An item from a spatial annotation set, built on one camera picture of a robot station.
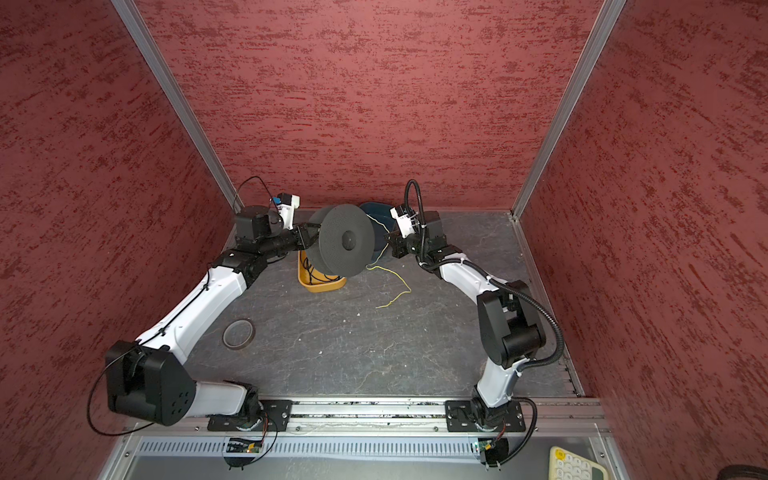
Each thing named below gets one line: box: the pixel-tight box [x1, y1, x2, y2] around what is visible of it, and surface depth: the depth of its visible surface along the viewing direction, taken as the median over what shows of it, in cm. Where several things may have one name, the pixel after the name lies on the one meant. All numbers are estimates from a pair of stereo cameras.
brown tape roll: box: [222, 318, 256, 350], surface depth 89 cm
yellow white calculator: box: [548, 446, 609, 480], surface depth 68 cm
